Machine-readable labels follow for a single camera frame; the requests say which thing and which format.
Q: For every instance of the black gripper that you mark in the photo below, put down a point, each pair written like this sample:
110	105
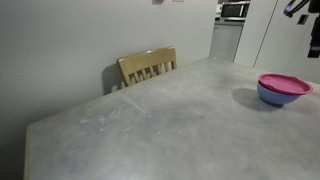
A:
316	33

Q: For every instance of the pink plastic plate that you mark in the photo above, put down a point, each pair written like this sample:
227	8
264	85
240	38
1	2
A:
283	84

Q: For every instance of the white tall cabinet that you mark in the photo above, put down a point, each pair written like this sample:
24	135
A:
266	36

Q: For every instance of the silver microwave oven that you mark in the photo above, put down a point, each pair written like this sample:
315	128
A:
235	10

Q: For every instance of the grey kitchen base cabinet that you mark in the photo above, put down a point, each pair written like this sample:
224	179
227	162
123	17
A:
225	40

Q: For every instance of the wooden chair with short slats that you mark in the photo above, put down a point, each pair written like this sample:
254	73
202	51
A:
146	60

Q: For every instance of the small black wall rectangle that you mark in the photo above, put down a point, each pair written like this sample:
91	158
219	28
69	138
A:
302	19

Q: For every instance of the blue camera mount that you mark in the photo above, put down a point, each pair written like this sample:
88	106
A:
289	9

